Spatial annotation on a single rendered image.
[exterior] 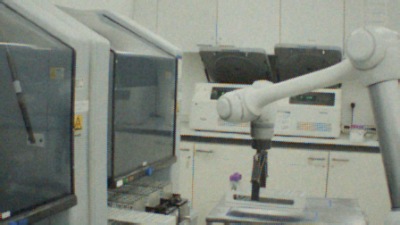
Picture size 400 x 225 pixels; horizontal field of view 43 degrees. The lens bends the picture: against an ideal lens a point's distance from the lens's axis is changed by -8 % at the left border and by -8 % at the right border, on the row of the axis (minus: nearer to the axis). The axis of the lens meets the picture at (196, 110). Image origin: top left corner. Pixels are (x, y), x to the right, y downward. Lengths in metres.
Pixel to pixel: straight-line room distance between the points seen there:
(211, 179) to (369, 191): 1.21
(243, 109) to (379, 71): 0.53
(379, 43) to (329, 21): 2.72
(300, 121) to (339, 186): 0.56
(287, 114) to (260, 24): 0.78
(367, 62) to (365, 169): 2.49
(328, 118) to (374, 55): 2.45
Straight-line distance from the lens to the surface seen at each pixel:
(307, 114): 3.95
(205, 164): 4.13
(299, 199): 1.99
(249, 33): 4.31
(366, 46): 1.52
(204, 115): 4.11
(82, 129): 1.59
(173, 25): 4.49
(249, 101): 1.83
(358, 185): 3.99
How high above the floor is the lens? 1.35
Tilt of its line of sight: 4 degrees down
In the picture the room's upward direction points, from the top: 2 degrees clockwise
